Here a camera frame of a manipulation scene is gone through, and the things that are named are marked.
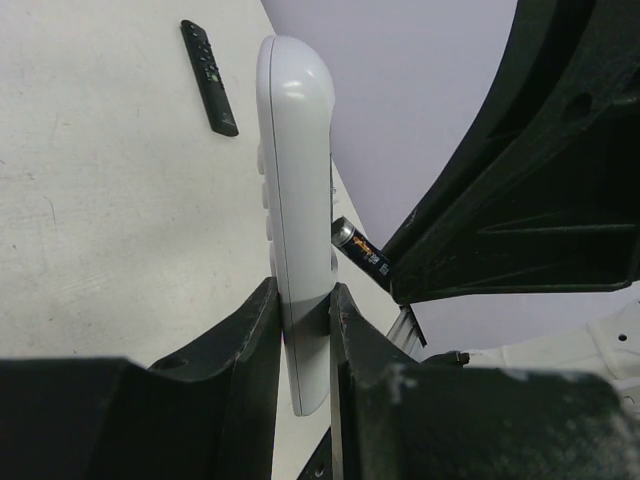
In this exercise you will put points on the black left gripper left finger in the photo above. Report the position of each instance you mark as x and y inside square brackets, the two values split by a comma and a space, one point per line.
[206, 411]

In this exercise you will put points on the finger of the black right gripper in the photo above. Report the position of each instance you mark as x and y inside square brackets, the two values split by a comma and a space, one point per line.
[542, 193]

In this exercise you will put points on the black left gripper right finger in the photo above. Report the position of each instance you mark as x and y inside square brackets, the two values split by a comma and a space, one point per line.
[395, 418]

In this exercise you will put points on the black battery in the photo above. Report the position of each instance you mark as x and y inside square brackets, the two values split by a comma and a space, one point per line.
[360, 251]

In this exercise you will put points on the white remote back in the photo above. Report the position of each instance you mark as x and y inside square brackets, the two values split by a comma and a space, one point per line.
[295, 100]

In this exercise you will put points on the black slim remote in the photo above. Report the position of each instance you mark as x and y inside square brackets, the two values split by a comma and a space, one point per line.
[208, 78]

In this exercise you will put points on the aluminium table edge rail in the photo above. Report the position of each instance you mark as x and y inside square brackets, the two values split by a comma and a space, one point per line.
[406, 333]

